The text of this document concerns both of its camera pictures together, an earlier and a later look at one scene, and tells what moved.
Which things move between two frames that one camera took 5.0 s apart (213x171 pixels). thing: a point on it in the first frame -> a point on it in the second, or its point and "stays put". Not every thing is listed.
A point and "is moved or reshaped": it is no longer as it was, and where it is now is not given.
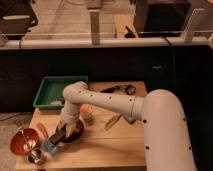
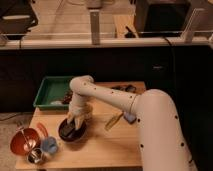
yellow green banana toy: x=112 y=122 stays put
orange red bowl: x=24 y=141 stays put
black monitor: x=162 y=18 stays put
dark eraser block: x=59 y=134 is moved or reshaped
